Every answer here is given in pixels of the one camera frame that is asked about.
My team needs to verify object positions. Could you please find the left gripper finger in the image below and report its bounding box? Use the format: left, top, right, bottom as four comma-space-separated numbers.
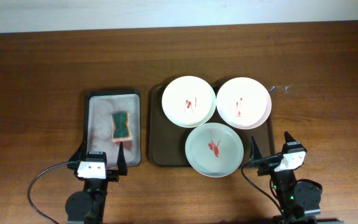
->
69, 140, 87, 162
117, 142, 127, 170

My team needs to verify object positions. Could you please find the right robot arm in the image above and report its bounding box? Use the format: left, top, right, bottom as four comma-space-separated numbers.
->
243, 131, 323, 223

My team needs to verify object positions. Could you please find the green and orange sponge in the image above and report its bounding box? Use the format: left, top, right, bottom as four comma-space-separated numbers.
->
112, 111, 131, 141

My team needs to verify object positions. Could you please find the pinkish white plate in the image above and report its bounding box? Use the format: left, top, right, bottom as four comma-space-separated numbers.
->
216, 77, 272, 129

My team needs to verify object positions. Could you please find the brown plastic tray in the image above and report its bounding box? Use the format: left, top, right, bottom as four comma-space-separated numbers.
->
148, 85, 276, 167

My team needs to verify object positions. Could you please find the pale grey plate front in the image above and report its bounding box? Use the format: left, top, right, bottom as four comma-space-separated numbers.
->
185, 123, 244, 177

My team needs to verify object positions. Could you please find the cream plate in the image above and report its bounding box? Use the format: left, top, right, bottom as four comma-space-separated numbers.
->
162, 76, 216, 128

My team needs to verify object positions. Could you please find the small black soapy tray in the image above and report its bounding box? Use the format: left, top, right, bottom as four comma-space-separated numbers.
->
84, 90, 142, 168

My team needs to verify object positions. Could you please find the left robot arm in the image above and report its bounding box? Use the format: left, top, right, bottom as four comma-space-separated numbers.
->
65, 142, 127, 224

